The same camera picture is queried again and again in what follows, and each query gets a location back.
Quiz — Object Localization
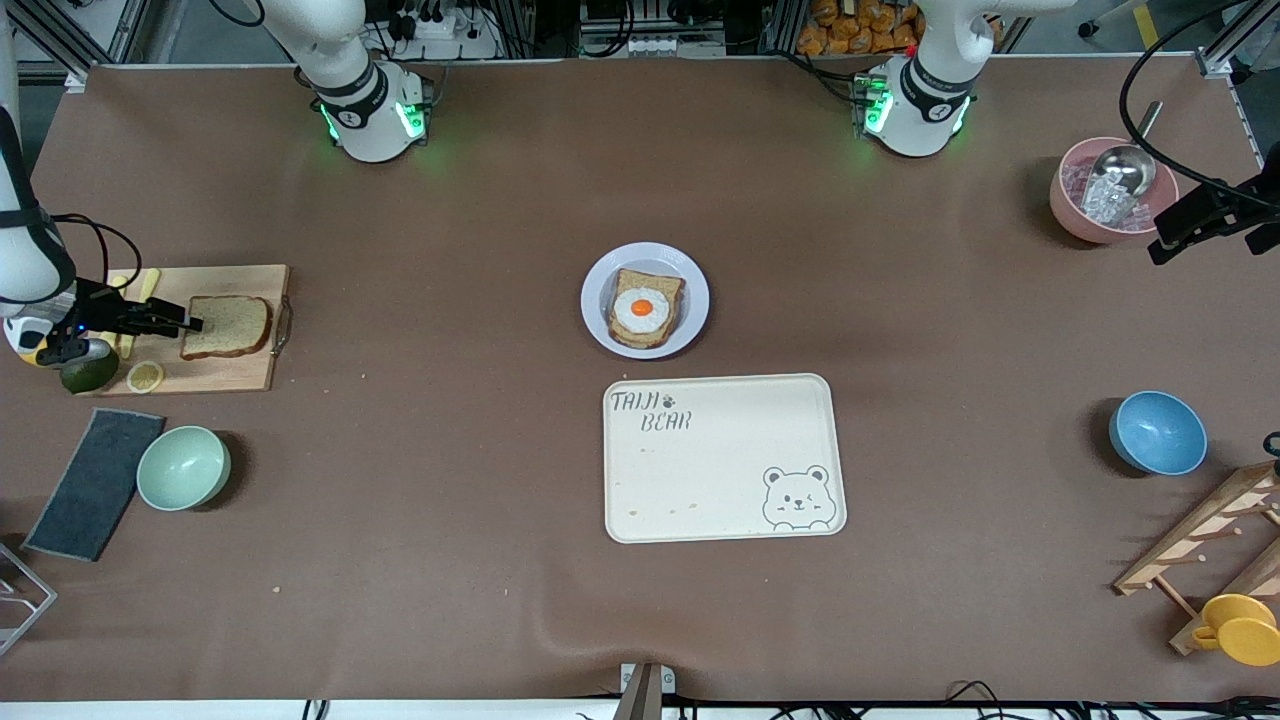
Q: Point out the toast bread slice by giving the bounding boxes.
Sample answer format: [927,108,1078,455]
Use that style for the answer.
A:
[180,295,273,361]

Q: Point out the white round plate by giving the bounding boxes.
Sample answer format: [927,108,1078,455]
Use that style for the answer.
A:
[581,242,711,360]

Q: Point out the yellow plastic knife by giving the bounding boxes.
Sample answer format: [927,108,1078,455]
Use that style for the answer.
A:
[118,268,161,359]

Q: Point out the green avocado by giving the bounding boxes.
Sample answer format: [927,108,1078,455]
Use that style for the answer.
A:
[60,357,121,395]

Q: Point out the clear ice cubes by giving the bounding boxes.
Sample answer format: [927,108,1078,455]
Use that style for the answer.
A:
[1063,160,1151,226]

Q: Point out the wooden cutting board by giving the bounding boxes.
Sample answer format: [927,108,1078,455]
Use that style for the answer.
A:
[85,264,294,397]

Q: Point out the metal scoop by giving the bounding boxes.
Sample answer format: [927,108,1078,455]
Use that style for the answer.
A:
[1082,101,1164,223]

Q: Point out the pink bowl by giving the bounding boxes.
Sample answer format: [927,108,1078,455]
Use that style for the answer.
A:
[1049,137,1181,245]

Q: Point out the mint green bowl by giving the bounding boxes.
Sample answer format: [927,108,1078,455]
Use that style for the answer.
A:
[137,426,232,512]

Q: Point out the dark grey cloth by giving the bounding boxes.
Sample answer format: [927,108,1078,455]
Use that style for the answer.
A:
[22,408,166,563]

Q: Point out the blue bowl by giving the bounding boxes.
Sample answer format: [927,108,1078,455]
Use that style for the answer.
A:
[1108,390,1209,477]

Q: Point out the wooden rack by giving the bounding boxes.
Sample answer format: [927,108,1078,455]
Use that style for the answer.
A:
[1113,460,1280,657]

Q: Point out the brown table cover sheet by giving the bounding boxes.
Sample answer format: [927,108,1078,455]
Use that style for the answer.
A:
[0,55,1280,703]

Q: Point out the orange snack bags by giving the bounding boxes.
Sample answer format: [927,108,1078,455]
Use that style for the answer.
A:
[797,0,936,56]

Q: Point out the yellow cup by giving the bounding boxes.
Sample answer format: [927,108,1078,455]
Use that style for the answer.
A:
[1192,594,1280,668]

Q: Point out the white power strip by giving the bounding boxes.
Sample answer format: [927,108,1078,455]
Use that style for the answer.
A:
[385,0,471,43]

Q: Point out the fried egg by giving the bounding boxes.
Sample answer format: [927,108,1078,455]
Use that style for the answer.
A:
[613,287,673,338]

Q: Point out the toast with fried egg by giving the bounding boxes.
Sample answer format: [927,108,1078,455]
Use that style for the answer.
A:
[608,268,687,350]

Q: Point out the cream tray with bear print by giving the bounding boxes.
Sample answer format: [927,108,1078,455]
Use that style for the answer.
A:
[602,373,848,545]

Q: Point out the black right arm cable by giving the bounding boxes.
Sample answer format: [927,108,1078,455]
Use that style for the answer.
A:
[50,213,143,301]

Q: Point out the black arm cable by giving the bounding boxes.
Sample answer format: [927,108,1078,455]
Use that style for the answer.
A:
[1118,0,1280,196]
[50,213,143,301]

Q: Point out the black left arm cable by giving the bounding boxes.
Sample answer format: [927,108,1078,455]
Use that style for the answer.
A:
[1118,0,1280,196]

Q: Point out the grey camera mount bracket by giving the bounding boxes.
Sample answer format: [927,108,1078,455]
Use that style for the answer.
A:
[612,662,676,720]

